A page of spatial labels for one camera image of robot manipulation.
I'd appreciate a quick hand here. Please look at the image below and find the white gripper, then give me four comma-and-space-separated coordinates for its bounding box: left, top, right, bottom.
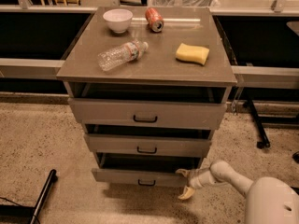
176, 169, 215, 200

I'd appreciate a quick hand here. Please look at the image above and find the grey bottom drawer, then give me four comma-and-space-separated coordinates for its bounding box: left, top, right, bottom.
92, 153, 202, 187

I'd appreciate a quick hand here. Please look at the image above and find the grey drawer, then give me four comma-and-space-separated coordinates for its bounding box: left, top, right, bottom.
68, 98, 226, 130
84, 134, 211, 157
92, 153, 202, 187

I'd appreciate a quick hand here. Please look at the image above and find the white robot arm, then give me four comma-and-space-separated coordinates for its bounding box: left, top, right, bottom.
176, 160, 299, 224

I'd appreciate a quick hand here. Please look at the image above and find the grey middle drawer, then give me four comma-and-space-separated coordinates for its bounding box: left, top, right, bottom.
84, 134, 211, 157

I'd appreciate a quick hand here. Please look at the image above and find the grey drawer cabinet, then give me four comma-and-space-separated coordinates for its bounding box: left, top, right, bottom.
55, 6, 238, 173

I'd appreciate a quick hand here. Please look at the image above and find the grey top drawer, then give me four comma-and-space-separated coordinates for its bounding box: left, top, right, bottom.
68, 98, 226, 130

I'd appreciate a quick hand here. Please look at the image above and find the black stand leg right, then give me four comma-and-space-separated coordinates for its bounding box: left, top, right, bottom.
243, 98, 270, 149

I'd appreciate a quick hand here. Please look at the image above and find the black stand leg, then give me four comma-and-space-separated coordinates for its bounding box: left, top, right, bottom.
0, 169, 58, 224
243, 98, 270, 149

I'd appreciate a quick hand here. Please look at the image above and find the yellow sponge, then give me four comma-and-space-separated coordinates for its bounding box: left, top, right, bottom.
176, 43, 209, 65

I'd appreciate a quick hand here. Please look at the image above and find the clear plastic water bottle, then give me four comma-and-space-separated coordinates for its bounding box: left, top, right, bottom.
97, 40, 149, 72

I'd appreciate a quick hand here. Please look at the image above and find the red soda can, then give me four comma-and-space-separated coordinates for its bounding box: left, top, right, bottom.
145, 7, 164, 33

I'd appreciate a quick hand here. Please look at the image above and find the white bowl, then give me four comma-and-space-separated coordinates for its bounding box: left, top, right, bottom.
103, 8, 133, 34

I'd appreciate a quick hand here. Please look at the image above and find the black stand leg left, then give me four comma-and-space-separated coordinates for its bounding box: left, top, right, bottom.
0, 169, 58, 224

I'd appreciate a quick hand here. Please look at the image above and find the wire mesh basket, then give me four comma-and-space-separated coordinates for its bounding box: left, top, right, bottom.
148, 0, 220, 7

